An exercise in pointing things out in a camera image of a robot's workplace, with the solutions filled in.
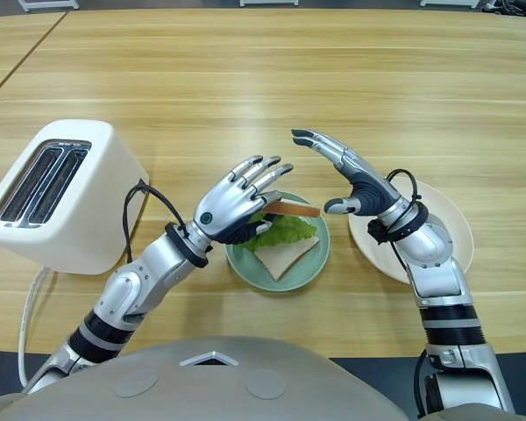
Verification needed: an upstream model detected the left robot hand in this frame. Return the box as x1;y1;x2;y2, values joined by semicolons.
189;154;295;246

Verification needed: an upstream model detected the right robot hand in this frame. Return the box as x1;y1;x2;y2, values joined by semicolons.
291;128;409;218

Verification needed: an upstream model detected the bread slice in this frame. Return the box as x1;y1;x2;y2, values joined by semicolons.
267;201;323;218
250;234;321;282

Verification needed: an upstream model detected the green lettuce leaf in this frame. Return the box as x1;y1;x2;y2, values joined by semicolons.
240;210;317;253

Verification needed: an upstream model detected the green plate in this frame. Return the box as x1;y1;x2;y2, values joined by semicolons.
225;190;331;294

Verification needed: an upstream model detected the cream plate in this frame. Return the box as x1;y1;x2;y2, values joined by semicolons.
347;175;475;285

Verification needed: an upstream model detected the cream toaster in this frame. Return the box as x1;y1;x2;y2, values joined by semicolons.
0;118;151;276

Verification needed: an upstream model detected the robot body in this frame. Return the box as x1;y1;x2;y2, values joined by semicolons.
0;335;411;421

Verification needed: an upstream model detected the black cable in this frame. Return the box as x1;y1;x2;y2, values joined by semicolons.
121;179;190;265
385;168;423;272

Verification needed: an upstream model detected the white cord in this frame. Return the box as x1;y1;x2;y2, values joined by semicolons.
18;265;53;389

